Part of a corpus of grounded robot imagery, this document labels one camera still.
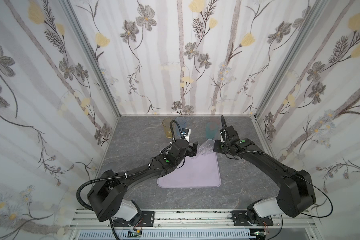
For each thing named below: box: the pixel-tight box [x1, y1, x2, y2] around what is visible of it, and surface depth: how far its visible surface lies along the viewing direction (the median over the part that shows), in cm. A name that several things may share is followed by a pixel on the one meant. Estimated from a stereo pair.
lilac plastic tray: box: [157, 152, 222, 188], surface depth 88 cm
